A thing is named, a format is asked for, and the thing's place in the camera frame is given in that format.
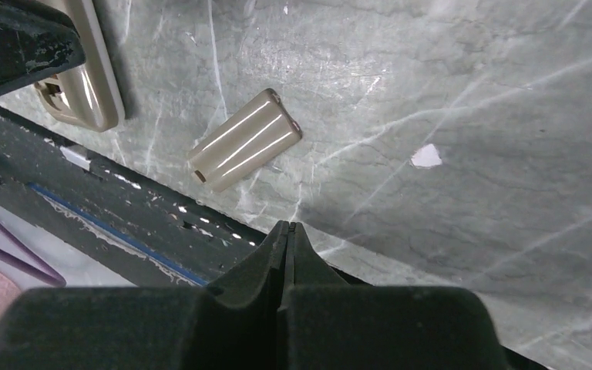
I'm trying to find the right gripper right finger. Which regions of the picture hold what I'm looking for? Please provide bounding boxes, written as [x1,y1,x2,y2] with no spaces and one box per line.
[277,223,509,369]

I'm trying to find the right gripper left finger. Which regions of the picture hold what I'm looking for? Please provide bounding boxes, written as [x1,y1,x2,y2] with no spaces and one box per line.
[0,221,290,369]

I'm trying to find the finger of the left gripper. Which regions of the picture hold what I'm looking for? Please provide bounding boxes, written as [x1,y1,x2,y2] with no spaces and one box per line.
[0,1,86,96]

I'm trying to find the beige remote control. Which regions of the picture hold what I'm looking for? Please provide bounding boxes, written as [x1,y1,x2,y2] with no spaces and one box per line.
[34,0,125,133]

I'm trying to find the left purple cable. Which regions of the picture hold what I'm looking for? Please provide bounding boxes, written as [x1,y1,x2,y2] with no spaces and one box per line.
[0,191,67,288]

